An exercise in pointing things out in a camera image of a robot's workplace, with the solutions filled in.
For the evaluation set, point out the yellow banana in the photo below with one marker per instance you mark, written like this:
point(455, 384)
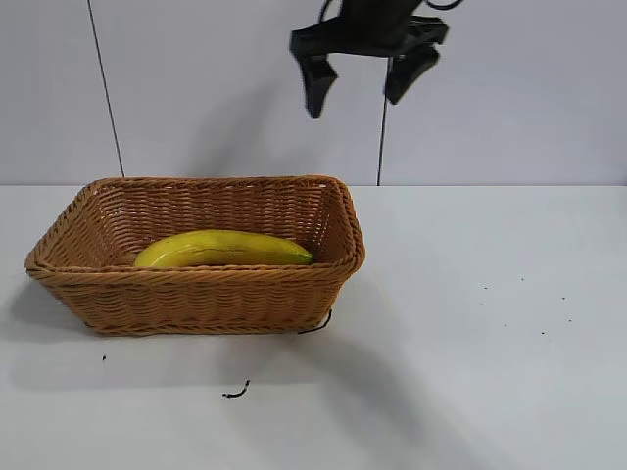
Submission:
point(220, 249)

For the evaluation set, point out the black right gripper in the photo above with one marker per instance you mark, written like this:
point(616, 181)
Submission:
point(372, 29)

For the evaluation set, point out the brown wicker basket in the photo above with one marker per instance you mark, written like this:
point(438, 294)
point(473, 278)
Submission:
point(196, 298)

